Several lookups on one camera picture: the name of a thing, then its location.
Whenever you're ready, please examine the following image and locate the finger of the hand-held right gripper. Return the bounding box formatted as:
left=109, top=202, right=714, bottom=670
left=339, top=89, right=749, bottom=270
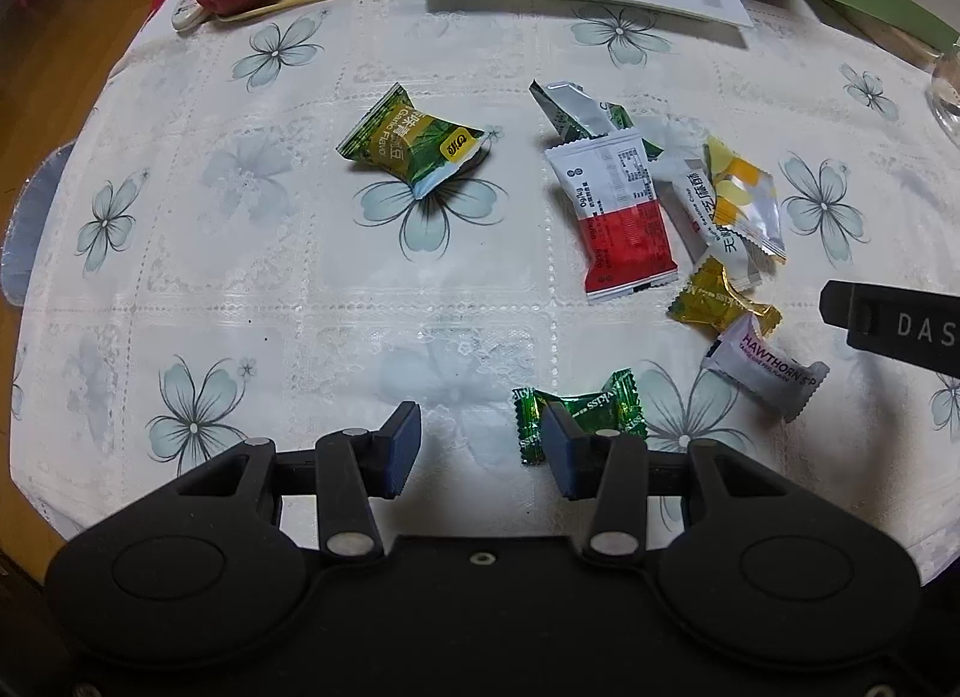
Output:
left=819, top=279, right=960, bottom=372

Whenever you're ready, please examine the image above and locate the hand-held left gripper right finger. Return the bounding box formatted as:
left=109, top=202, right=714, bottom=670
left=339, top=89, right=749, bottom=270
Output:
left=541, top=400, right=788, bottom=567

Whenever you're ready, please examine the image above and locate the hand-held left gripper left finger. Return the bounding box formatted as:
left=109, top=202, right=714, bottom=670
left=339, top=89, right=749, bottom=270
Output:
left=176, top=400, right=425, bottom=567

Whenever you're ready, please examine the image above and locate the green candy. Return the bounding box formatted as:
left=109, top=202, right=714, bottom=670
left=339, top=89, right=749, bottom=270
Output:
left=512, top=369, right=647, bottom=467

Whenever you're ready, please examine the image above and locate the white and purple candy packet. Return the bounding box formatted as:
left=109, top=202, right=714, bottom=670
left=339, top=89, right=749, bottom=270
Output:
left=701, top=313, right=831, bottom=424

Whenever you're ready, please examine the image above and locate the gold candy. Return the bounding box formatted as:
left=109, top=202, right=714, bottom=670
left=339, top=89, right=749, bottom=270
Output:
left=667, top=256, right=782, bottom=338

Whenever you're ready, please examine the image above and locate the yellow and white snack packet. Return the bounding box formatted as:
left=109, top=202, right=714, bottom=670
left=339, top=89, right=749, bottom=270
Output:
left=705, top=136, right=788, bottom=263

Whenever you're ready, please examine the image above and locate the long white snack packet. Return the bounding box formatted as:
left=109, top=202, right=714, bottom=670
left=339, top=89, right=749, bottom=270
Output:
left=645, top=115, right=758, bottom=289

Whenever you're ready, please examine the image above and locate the red and white snack packet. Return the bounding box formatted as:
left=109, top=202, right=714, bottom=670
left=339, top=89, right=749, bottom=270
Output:
left=544, top=127, right=680, bottom=306

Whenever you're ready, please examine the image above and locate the large green snack packet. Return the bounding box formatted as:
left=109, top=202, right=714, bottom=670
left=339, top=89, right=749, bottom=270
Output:
left=335, top=83, right=500, bottom=199

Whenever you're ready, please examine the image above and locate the silver and green torn packet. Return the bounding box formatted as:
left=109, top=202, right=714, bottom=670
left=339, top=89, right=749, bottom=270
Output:
left=529, top=80, right=665, bottom=159

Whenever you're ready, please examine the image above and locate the white floral tablecloth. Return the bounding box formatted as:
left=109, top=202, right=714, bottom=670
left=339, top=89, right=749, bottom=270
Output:
left=7, top=0, right=960, bottom=593

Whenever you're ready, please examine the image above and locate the clear glass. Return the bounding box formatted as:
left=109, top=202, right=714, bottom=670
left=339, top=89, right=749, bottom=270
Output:
left=928, top=40, right=960, bottom=135

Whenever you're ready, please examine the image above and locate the grey-blue stool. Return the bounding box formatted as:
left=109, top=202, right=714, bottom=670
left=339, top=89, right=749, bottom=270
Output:
left=0, top=145, right=72, bottom=308

